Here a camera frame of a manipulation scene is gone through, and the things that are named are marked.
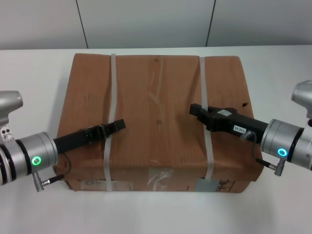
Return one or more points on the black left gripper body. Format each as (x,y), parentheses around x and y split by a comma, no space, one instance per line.
(73,141)

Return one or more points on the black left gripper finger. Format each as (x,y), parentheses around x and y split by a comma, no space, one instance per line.
(119,124)

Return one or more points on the brown cardboard box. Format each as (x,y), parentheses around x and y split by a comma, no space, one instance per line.
(158,97)

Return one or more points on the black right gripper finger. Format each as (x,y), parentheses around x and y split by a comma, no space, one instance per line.
(195,109)

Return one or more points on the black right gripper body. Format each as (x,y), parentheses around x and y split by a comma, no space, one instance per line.
(224,122)

